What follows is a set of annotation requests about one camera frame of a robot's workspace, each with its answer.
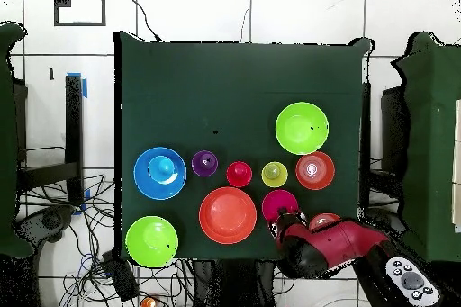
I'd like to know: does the black power box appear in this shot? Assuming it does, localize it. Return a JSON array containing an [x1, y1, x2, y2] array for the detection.
[[100, 249, 140, 303]]

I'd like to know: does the dark green table cloth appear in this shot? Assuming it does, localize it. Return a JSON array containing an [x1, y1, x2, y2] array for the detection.
[[113, 31, 372, 264]]

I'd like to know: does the black floor cable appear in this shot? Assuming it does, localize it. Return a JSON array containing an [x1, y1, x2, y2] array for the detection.
[[126, 0, 162, 42]]

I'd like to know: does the large orange bowl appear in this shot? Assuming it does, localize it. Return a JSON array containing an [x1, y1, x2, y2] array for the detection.
[[198, 186, 258, 246]]

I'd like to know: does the black stool frame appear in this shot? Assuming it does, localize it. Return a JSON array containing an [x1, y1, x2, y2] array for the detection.
[[14, 73, 86, 207]]

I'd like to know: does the black chair base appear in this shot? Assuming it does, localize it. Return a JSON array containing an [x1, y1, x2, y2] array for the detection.
[[14, 204, 77, 245]]

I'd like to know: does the blue bowl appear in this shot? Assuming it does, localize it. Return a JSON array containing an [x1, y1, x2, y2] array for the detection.
[[133, 146, 188, 201]]

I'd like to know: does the green bowl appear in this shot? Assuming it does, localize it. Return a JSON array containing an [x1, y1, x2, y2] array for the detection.
[[124, 215, 180, 269], [275, 101, 330, 156]]

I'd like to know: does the yellow cup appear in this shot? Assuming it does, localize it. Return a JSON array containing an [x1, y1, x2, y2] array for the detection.
[[260, 161, 289, 188]]

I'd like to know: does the blue cup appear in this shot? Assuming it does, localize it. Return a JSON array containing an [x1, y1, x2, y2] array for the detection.
[[148, 155, 176, 183]]

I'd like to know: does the gray chair base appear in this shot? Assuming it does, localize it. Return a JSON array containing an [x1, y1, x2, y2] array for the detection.
[[362, 207, 406, 236]]

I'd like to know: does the green covered side table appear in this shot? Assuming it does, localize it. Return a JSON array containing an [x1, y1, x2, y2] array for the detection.
[[391, 32, 461, 269], [0, 21, 35, 259]]

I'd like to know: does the pink bowl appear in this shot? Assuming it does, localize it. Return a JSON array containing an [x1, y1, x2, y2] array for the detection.
[[261, 188, 301, 223]]

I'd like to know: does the small orange bowl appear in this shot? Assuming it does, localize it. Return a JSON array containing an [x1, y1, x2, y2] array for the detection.
[[295, 150, 336, 192], [308, 212, 342, 231]]

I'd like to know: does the thin floor cable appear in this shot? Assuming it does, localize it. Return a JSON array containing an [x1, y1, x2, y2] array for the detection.
[[240, 0, 252, 43]]

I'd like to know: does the red cup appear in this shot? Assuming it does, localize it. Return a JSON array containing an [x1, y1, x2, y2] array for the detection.
[[225, 160, 254, 188]]

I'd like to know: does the purple cup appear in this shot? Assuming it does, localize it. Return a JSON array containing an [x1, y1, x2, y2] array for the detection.
[[191, 149, 220, 178]]

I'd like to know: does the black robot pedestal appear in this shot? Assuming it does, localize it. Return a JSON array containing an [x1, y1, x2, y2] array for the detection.
[[192, 258, 285, 307]]

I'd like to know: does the bundle of floor cables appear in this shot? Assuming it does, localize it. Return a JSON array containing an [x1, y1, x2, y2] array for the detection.
[[17, 173, 195, 307]]

